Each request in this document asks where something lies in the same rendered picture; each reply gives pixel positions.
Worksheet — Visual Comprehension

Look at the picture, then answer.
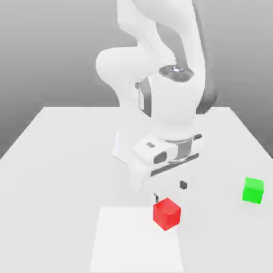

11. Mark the small green cube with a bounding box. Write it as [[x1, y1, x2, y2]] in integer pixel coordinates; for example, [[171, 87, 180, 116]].
[[242, 176, 264, 205]]

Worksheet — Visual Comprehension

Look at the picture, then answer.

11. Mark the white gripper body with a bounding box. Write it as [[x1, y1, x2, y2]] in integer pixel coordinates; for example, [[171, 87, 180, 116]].
[[149, 152, 203, 193]]

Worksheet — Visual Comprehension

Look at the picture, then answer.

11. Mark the small red cube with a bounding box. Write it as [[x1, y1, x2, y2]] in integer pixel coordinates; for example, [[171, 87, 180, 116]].
[[152, 197, 182, 231]]

